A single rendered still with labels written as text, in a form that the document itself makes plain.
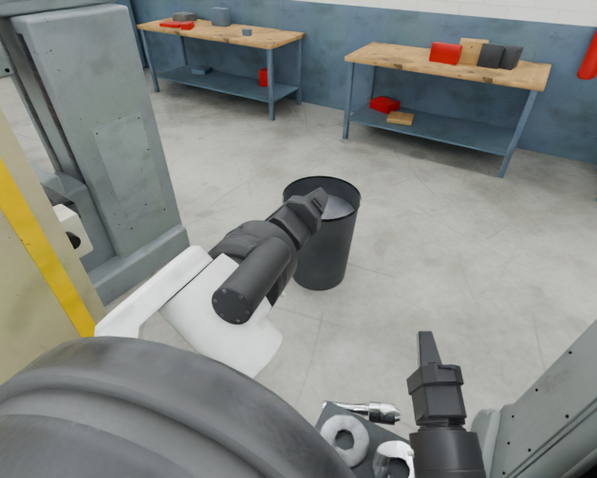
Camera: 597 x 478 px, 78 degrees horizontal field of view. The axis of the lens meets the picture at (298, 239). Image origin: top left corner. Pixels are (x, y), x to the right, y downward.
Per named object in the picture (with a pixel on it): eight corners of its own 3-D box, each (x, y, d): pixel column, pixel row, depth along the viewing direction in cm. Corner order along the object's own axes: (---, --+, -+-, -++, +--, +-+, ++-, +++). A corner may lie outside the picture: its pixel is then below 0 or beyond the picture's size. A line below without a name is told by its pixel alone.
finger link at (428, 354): (434, 332, 58) (442, 373, 54) (414, 332, 58) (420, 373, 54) (437, 328, 56) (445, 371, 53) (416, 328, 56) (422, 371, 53)
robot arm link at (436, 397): (449, 380, 60) (466, 468, 53) (389, 381, 60) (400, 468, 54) (478, 362, 49) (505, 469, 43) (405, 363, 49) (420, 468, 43)
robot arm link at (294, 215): (277, 278, 55) (243, 327, 44) (233, 229, 53) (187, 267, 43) (342, 231, 48) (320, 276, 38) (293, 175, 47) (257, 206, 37)
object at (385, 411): (394, 430, 86) (372, 427, 87) (395, 413, 90) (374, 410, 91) (395, 416, 84) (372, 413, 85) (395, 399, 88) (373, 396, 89)
